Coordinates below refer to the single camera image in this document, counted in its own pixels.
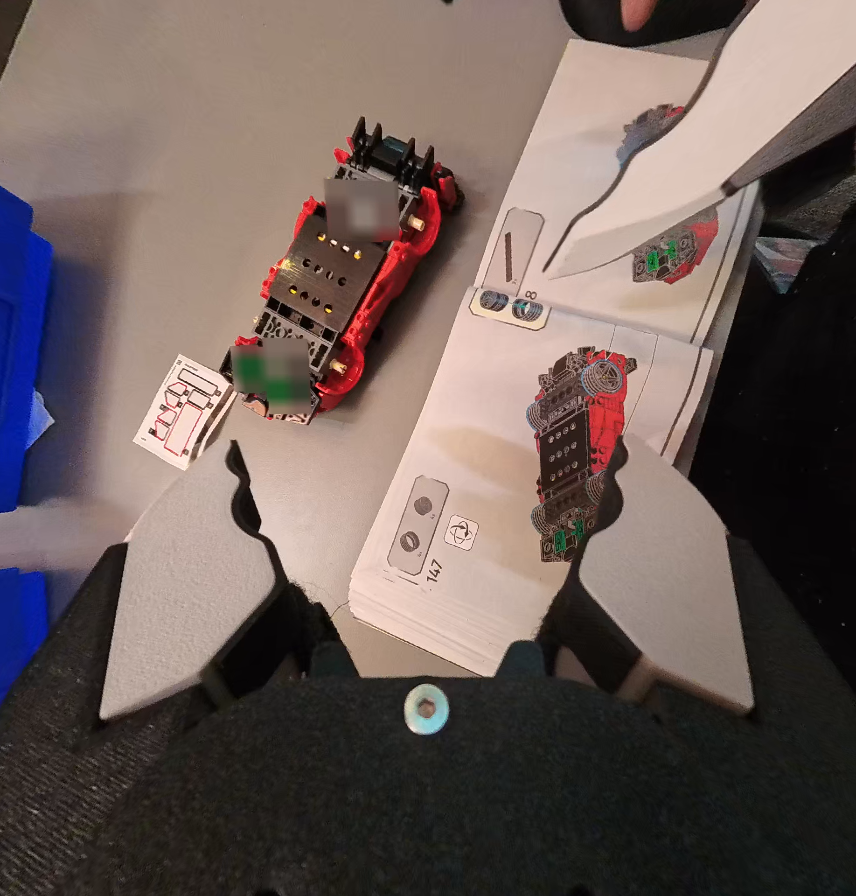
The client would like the dark cloth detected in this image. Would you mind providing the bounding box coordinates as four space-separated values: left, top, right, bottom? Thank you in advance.
687 119 856 708

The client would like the red and black lego car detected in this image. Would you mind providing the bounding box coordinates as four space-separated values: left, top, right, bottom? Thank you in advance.
221 115 468 422

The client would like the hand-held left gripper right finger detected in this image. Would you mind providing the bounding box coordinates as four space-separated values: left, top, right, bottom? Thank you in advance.
538 434 755 716

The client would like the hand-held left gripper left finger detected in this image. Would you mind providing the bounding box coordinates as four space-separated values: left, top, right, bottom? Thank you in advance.
99 440 290 722

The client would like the lego instruction booklet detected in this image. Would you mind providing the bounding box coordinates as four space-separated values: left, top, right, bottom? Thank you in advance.
349 38 763 678

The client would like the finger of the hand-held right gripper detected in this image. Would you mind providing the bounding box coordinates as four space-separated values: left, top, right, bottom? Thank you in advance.
542 0 856 282

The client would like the white sticker sheet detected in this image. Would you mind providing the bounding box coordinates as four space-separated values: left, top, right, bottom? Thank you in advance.
132 353 237 471

